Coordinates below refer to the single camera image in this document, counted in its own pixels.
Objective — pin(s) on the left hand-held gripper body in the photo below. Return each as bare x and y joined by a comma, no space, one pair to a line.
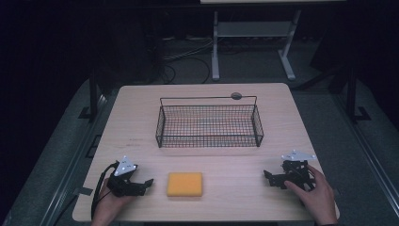
120,183

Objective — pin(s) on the person's right hand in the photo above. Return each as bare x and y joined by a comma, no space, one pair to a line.
316,196

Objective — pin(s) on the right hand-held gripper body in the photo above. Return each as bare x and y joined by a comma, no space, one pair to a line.
298,175

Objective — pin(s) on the person's left hand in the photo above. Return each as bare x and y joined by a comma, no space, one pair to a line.
108,205

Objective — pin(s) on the black metal stand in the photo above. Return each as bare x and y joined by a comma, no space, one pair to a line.
93,97
353,94

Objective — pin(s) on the yellow sponge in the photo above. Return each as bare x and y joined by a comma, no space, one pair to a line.
184,184

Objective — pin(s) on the grey round table grommet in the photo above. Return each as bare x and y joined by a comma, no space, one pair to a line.
236,96

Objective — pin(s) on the white metal desk frame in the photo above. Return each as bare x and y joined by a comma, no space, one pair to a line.
254,29

